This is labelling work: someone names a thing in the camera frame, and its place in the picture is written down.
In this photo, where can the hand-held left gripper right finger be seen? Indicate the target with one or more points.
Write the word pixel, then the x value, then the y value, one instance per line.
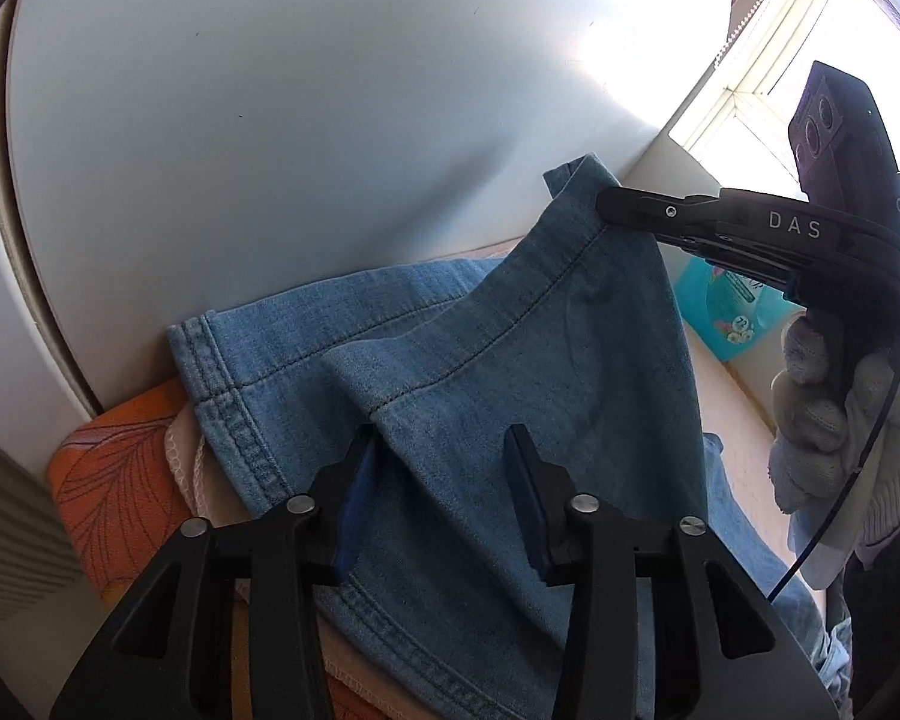
pixel 529 499

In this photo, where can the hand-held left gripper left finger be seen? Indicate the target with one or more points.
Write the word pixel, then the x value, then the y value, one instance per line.
pixel 352 510

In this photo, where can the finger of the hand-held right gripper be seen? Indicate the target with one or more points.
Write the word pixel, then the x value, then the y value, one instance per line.
pixel 727 259
pixel 645 210

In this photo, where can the blue denim pants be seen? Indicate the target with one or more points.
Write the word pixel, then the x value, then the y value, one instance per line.
pixel 457 330

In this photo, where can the person's right forearm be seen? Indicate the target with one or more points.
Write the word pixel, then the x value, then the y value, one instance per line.
pixel 892 630

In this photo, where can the person's right hand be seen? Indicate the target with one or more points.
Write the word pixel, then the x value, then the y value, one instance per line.
pixel 802 420

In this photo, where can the blue detergent bottle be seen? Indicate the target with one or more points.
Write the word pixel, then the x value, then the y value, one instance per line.
pixel 720 300

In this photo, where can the white framed window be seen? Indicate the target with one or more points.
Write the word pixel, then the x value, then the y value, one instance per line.
pixel 787 22

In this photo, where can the orange printed blanket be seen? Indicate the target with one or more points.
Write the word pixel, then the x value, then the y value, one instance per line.
pixel 120 480

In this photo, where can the grey ribbed panel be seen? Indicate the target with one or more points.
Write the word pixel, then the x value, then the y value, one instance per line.
pixel 15 525

